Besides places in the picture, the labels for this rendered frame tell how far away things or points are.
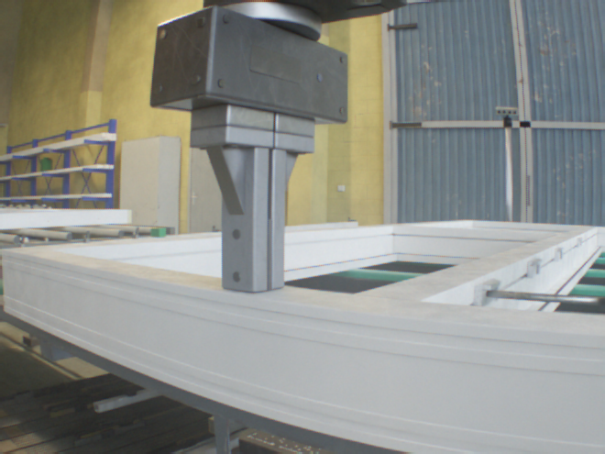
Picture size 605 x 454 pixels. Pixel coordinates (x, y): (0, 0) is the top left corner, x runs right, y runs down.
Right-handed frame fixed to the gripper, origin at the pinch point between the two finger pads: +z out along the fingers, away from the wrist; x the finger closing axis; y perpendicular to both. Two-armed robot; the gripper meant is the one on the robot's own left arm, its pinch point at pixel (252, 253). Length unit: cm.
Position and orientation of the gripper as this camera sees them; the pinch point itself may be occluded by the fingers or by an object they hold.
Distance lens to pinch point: 33.0
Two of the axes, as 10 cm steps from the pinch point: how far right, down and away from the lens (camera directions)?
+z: -0.1, 10.0, 0.6
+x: -5.6, 0.4, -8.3
